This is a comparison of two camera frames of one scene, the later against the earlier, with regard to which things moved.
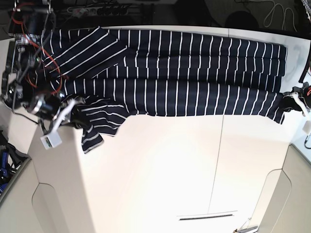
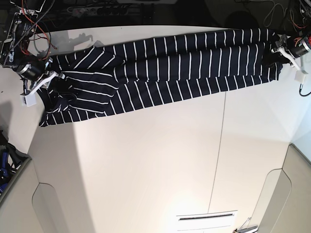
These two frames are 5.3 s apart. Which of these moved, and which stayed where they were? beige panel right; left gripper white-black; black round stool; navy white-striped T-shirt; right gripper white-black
Moved: navy white-striped T-shirt; left gripper white-black; right gripper white-black
Stayed: beige panel right; black round stool
